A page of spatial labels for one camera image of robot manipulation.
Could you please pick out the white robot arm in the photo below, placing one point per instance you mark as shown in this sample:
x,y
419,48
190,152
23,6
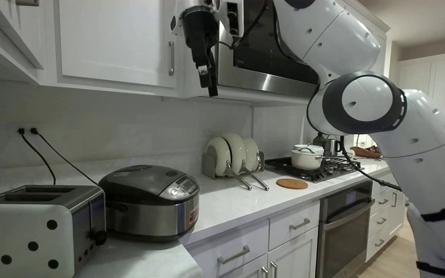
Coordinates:
x,y
351,99

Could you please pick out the white lower cabinet drawers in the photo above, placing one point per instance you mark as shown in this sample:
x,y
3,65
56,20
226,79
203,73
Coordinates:
x,y
280,246

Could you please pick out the round cork trivet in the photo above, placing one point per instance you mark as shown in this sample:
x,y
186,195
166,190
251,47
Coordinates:
x,y
292,184

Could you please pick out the wicker basket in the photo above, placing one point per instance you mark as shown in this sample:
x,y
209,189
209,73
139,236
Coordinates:
x,y
365,153

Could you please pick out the white polka dot toaster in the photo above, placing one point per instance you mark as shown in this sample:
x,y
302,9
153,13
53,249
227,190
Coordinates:
x,y
50,230

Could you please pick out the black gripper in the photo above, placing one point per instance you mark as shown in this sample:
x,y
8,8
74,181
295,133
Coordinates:
x,y
200,30

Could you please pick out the black kettle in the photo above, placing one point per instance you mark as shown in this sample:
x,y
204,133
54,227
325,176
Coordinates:
x,y
329,144

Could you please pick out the white upper cabinet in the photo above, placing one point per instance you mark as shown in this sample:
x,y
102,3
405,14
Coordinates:
x,y
119,45

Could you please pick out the stainless steel microwave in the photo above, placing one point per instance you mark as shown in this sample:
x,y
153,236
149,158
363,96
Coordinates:
x,y
251,56

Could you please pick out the stainless steel oven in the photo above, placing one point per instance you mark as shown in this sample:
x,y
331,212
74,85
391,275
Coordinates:
x,y
343,230

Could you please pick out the silver black rice cooker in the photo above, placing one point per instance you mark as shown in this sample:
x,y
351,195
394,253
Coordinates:
x,y
150,201

